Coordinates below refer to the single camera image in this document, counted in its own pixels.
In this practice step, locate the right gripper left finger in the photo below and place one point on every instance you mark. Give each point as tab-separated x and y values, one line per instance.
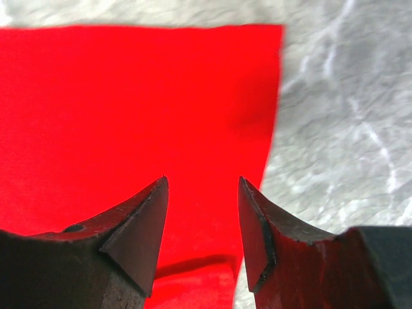
107	261

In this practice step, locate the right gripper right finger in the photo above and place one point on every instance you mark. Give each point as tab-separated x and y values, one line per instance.
292	264

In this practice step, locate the red t-shirt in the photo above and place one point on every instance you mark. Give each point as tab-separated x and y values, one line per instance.
90	115

